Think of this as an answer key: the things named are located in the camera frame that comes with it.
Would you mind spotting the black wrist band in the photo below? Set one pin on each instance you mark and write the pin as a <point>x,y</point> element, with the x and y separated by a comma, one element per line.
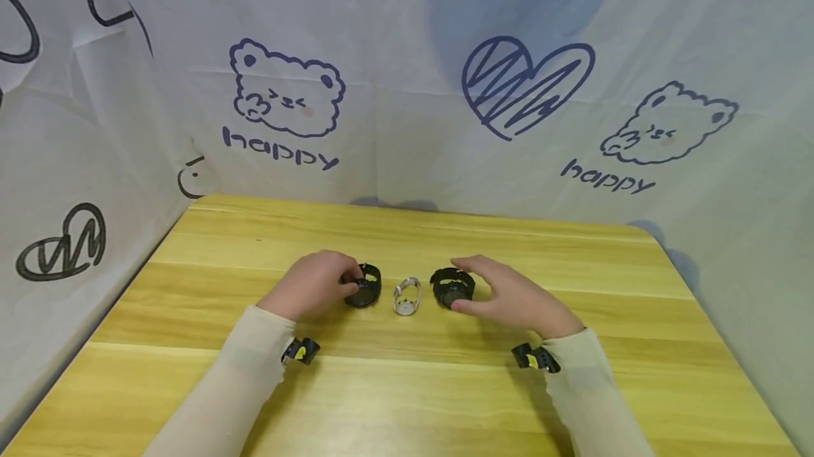
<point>300,350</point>
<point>535,358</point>

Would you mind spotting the person's left thumb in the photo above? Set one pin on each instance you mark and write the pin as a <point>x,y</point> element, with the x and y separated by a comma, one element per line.
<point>350,289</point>

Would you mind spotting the person's right hand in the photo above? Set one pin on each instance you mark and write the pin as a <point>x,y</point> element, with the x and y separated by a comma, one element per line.
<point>516,296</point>

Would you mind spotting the silver wristwatch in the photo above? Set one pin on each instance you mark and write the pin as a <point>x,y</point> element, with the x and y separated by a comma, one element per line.
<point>407,297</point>

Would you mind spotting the person's left fingers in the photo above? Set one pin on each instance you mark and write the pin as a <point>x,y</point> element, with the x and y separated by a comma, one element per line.
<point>346,265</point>

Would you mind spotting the black wristwatch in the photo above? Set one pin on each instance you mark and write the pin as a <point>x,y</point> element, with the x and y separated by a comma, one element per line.
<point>453,287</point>
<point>365,287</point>

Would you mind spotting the person's right index finger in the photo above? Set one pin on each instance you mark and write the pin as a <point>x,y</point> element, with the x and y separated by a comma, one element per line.
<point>470,264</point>

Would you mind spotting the person's left hand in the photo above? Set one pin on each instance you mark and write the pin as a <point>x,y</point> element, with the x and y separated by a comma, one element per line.
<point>310,285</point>

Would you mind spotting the person's right thumb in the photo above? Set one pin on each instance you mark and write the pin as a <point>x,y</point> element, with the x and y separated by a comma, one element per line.
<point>469,306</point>

